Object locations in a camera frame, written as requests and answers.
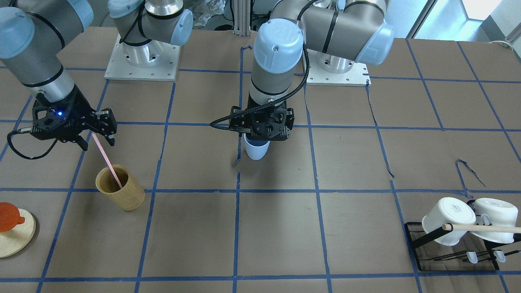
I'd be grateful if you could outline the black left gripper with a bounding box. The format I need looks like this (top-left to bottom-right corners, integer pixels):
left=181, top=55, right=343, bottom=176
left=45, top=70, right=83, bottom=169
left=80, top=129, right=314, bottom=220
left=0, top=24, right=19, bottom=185
left=229, top=102, right=295, bottom=141

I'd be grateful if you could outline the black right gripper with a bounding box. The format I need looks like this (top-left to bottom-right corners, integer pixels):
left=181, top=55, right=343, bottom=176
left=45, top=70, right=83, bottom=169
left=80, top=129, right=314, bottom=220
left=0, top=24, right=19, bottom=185
left=31, top=86, right=117, bottom=151

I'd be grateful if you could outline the pink chopstick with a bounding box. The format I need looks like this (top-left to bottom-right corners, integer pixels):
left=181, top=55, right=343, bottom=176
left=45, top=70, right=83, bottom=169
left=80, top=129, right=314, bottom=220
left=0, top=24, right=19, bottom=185
left=92, top=132, right=123, bottom=189

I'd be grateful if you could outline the light blue plastic cup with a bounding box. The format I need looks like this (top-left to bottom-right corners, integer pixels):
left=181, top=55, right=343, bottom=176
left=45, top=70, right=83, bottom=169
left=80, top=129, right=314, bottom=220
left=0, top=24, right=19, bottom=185
left=244, top=135, right=270, bottom=161

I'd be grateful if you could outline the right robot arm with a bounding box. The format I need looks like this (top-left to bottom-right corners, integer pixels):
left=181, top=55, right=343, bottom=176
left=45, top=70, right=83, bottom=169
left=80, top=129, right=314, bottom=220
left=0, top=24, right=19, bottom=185
left=1, top=0, right=193, bottom=151

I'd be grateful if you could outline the bamboo chopstick holder cup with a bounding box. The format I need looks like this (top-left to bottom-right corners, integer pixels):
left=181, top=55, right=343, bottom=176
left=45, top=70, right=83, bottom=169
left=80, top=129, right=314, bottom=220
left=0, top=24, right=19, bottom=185
left=95, top=165, right=145, bottom=211

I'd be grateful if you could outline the orange mug on stand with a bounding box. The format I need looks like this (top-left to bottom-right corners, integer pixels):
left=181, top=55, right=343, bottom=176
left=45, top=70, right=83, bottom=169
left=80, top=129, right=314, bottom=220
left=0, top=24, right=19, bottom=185
left=0, top=202, right=25, bottom=232

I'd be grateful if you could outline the white mug on rack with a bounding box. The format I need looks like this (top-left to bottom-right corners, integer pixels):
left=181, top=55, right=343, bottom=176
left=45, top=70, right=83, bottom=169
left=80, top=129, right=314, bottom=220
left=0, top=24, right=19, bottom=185
left=422, top=197, right=476, bottom=233
left=471, top=198, right=519, bottom=244

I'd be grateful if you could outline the wooden rack rod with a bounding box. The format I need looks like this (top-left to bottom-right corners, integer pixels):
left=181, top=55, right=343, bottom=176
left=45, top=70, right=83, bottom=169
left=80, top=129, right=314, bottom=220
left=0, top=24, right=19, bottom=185
left=441, top=223, right=521, bottom=234

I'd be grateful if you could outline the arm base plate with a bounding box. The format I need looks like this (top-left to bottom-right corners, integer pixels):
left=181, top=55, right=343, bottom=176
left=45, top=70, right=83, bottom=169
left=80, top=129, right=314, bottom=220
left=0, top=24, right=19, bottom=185
left=104, top=35, right=181, bottom=82
left=307, top=49, right=372, bottom=87

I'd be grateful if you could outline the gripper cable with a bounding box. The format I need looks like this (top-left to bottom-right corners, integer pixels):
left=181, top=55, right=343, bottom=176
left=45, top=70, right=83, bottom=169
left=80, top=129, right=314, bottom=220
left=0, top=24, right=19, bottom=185
left=210, top=45, right=311, bottom=131

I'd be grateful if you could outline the aluminium frame post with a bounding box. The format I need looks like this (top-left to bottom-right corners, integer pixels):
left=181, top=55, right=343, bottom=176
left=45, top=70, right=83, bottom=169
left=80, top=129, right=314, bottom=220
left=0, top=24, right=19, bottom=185
left=230, top=0, right=252, bottom=37

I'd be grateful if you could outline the black wire mug rack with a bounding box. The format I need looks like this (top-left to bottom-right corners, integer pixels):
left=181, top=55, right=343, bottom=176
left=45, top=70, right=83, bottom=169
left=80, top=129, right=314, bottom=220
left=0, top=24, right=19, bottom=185
left=404, top=221, right=520, bottom=272

